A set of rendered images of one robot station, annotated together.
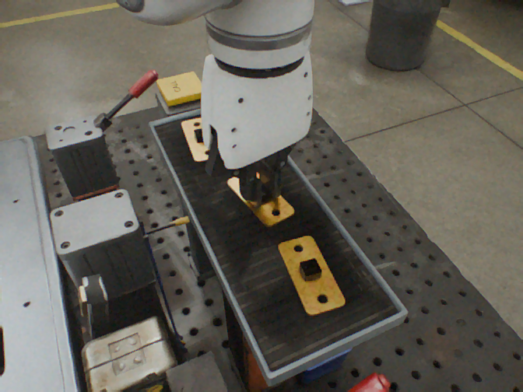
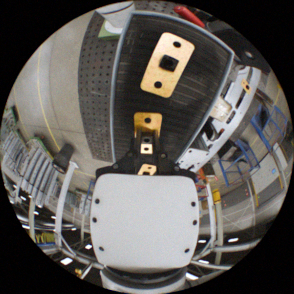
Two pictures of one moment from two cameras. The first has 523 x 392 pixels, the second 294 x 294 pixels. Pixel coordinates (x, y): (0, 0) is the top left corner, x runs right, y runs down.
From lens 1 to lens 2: 0.35 m
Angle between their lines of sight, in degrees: 26
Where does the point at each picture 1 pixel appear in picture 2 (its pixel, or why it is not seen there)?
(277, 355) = (222, 53)
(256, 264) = (191, 97)
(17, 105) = not seen: hidden behind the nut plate
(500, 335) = (82, 62)
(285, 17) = not seen: outside the picture
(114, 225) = (193, 153)
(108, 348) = (222, 116)
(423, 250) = (81, 92)
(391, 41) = (68, 151)
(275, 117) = (144, 225)
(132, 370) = (224, 104)
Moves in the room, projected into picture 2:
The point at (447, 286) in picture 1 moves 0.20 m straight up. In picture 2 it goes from (83, 79) to (62, 88)
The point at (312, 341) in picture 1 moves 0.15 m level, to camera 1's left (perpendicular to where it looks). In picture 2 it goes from (203, 38) to (243, 113)
